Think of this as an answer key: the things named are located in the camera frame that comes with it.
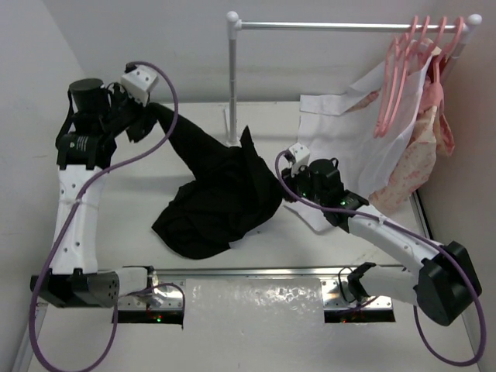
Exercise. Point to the black shirt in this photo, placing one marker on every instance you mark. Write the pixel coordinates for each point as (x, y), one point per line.
(233, 190)

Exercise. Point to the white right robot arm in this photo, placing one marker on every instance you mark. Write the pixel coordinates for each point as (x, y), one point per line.
(439, 279)

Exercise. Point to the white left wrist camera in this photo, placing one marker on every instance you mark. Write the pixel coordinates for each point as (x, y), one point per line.
(139, 81)

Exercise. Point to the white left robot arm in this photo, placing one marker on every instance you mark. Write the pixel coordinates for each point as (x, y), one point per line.
(97, 114)

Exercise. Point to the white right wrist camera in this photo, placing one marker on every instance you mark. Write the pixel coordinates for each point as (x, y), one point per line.
(297, 156)

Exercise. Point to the white metal clothes rack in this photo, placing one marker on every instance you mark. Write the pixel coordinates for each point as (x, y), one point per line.
(235, 25)

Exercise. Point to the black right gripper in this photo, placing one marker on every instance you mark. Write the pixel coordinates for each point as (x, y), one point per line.
(290, 180)

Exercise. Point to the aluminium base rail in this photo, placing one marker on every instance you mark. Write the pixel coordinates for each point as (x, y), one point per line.
(275, 250)

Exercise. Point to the white foil cover sheet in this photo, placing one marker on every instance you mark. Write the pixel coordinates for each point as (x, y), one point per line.
(262, 303)

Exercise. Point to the white shirt on hanger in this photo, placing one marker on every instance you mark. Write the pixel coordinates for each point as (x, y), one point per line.
(342, 126)

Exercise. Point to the pink floral garment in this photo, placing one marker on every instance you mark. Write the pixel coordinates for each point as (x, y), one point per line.
(431, 137)

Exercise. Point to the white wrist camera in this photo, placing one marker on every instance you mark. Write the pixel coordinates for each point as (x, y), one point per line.
(139, 81)
(297, 156)

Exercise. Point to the pink hanger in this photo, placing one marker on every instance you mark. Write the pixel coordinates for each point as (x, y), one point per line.
(416, 55)
(448, 48)
(434, 50)
(396, 64)

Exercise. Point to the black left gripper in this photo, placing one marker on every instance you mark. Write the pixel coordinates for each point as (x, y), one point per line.
(136, 122)

